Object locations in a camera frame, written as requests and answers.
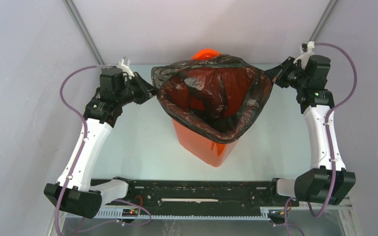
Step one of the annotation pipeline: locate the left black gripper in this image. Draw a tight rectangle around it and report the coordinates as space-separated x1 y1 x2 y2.
117 72 161 106

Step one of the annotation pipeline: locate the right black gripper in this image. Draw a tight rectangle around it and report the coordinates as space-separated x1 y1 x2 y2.
262 57 308 90

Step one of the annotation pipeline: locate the black plastic trash bag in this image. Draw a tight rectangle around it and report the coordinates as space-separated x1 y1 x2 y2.
151 54 273 144

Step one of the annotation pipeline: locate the orange plastic trash bin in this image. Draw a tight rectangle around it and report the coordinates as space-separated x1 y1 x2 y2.
172 49 239 167

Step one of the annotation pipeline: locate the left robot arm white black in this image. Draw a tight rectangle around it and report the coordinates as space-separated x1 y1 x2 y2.
44 65 157 219

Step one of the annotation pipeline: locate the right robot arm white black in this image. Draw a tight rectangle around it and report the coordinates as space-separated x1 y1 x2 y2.
264 55 356 206

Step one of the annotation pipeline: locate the right metal corner strip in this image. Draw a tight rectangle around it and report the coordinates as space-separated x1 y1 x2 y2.
308 0 340 41

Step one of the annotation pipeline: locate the metal corner strip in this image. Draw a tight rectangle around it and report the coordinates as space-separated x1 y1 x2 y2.
63 0 105 64
308 0 340 41

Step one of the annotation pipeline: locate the left metal corner strip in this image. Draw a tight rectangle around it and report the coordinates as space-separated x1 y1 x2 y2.
63 0 105 64

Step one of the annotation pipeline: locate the left small circuit board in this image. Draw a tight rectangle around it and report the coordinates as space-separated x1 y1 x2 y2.
121 208 139 217

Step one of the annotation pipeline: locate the small circuit board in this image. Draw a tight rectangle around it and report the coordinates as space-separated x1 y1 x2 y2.
121 208 139 217
268 209 290 226

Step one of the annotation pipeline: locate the right small circuit board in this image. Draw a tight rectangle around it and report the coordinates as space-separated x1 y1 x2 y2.
268 209 290 226

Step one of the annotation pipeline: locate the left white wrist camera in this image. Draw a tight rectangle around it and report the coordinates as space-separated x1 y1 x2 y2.
116 57 135 78

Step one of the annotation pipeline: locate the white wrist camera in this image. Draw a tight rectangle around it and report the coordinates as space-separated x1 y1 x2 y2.
293 41 315 69
116 57 135 78

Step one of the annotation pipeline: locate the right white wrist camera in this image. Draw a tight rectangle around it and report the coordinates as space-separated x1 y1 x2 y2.
293 41 315 69

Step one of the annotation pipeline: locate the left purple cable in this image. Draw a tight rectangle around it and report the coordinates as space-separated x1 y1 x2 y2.
54 64 118 236

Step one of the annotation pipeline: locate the purple cable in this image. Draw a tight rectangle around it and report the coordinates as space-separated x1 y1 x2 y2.
283 42 358 236
54 64 118 236

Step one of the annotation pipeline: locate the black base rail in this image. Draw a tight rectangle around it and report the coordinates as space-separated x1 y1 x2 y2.
88 177 353 222

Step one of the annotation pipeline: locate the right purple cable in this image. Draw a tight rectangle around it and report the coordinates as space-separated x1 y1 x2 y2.
283 42 358 236

